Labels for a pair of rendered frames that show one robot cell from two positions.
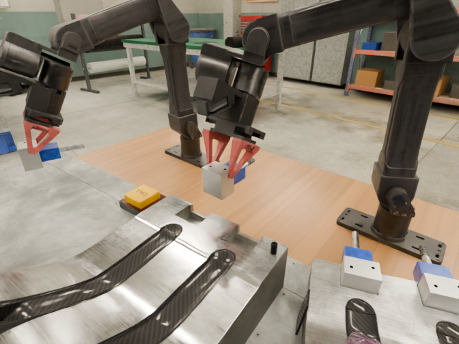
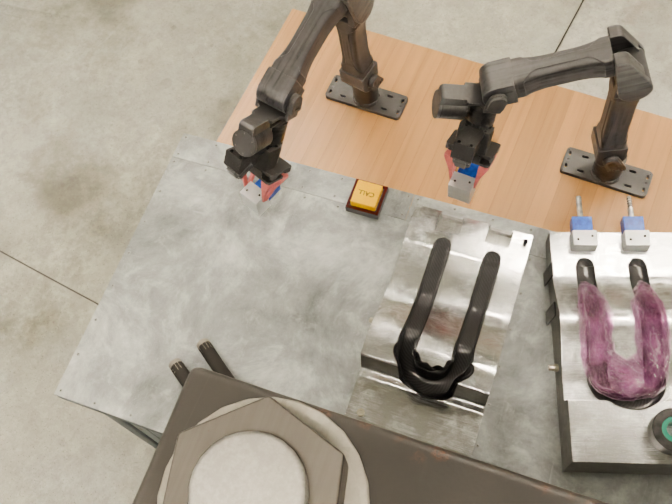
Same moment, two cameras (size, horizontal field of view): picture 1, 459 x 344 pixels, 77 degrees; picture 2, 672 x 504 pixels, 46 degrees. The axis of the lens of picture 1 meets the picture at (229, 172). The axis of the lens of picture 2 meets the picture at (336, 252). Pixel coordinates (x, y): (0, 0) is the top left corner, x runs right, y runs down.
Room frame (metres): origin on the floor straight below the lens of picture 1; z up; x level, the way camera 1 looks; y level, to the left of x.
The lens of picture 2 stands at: (-0.29, 0.39, 2.44)
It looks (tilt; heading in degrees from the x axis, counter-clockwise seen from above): 65 degrees down; 354
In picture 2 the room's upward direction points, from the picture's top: 11 degrees counter-clockwise
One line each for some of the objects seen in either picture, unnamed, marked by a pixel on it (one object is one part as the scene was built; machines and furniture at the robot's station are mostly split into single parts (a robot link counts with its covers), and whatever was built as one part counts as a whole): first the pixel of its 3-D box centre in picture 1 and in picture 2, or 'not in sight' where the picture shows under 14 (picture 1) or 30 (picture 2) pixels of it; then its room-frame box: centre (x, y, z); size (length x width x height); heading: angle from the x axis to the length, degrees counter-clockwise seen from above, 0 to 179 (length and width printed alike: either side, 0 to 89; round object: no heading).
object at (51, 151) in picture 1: (54, 150); (270, 184); (0.62, 0.41, 0.93); 0.13 x 0.05 x 0.05; 123
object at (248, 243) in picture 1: (243, 246); (498, 239); (0.36, -0.02, 0.87); 0.05 x 0.05 x 0.04; 54
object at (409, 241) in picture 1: (392, 220); (609, 164); (0.48, -0.33, 0.84); 0.20 x 0.07 x 0.08; 50
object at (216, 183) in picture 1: (234, 170); (469, 169); (0.51, -0.01, 0.93); 0.13 x 0.05 x 0.05; 139
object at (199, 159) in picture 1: (190, 146); (365, 88); (0.86, 0.13, 0.84); 0.20 x 0.07 x 0.08; 50
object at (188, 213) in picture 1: (194, 222); (449, 226); (0.43, 0.06, 0.87); 0.05 x 0.05 x 0.04; 54
